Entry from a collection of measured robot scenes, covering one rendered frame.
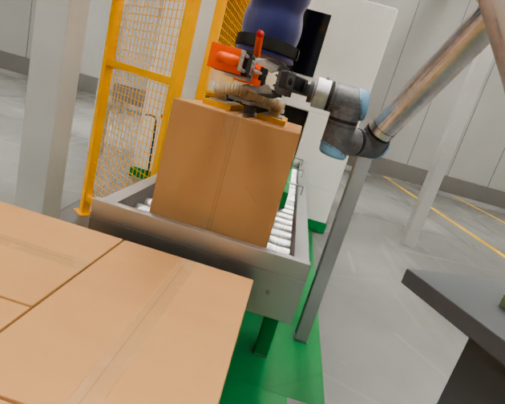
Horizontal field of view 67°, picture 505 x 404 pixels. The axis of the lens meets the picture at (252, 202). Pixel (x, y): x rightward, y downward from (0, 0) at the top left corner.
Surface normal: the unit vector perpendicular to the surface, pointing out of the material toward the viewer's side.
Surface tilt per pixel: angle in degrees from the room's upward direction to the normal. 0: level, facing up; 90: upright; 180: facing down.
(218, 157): 90
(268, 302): 90
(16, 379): 0
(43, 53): 90
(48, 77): 90
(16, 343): 0
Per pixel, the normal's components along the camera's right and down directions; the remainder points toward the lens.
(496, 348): -0.92, -0.16
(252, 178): -0.13, 0.23
